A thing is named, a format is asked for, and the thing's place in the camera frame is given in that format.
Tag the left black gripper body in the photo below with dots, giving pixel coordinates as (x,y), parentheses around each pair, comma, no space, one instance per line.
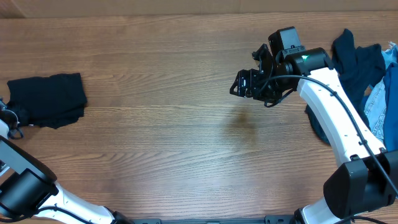
(15,121)

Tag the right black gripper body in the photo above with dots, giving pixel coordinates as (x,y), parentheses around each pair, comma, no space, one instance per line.
(259,76)

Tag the black t-shirt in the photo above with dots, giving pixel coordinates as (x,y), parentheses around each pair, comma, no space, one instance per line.
(52,102)

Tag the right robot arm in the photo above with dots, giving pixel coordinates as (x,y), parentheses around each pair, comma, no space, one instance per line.
(366,177)

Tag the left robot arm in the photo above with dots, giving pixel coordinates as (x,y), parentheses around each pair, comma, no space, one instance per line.
(32,189)

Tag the dark navy shirt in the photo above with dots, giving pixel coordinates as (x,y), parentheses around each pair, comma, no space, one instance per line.
(358,67)

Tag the light blue denim jeans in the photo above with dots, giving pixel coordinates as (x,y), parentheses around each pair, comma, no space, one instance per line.
(375,106)

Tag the blue garment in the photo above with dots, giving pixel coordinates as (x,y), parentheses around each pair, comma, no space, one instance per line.
(390,121)

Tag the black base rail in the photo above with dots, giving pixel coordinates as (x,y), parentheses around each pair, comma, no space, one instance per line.
(205,221)

